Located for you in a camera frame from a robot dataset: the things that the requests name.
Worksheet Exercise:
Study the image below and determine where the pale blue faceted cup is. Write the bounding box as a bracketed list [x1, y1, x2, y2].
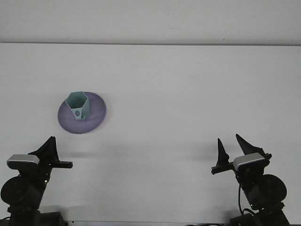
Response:
[64, 91, 91, 121]

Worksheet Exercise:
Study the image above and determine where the pale purple round plate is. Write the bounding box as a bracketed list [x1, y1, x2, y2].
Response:
[57, 91, 107, 135]

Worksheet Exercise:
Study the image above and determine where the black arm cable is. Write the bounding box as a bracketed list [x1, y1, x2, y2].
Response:
[237, 183, 256, 215]

